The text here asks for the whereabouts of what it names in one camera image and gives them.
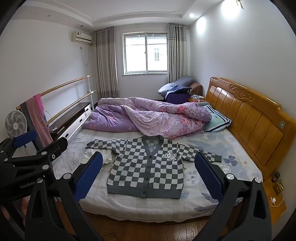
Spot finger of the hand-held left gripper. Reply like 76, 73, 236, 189
5, 137, 69, 167
0, 130, 37, 160

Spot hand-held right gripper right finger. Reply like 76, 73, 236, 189
192, 152, 273, 241

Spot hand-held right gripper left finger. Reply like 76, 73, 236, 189
24, 152, 104, 241

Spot grey white checkered cardigan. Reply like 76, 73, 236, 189
86, 136, 222, 200

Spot white electric fan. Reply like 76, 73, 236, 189
5, 110, 28, 139

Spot dark grey cloth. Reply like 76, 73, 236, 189
20, 102, 36, 149

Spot cream knit garment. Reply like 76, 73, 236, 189
83, 148, 116, 165

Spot pink towel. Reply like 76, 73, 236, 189
26, 94, 53, 146

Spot dark top white cabinet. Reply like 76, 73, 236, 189
47, 102, 92, 142

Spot floral bed sheet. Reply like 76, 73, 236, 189
52, 128, 263, 220

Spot blue striped pillow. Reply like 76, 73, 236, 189
203, 104, 232, 133

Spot wooden bed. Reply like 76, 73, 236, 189
205, 77, 289, 181

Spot wooden nightstand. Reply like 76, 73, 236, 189
188, 95, 206, 103
262, 179, 288, 225

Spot purple floral quilt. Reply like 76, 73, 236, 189
82, 96, 212, 141

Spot purple cloth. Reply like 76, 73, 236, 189
166, 86, 192, 104

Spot brown chair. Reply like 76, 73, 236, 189
190, 81, 203, 96

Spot grey striped curtain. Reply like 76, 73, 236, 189
168, 23, 190, 80
96, 27, 119, 100

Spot blue grey pillows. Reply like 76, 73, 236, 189
158, 75, 196, 99

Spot white air conditioner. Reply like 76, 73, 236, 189
71, 31, 93, 45

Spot window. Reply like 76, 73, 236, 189
122, 32, 169, 75

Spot wooden barre rail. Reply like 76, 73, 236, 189
16, 75, 94, 110
45, 90, 97, 127

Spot white barre post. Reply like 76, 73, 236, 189
87, 75, 94, 110

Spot air conditioner power cord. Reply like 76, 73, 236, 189
80, 46, 90, 66

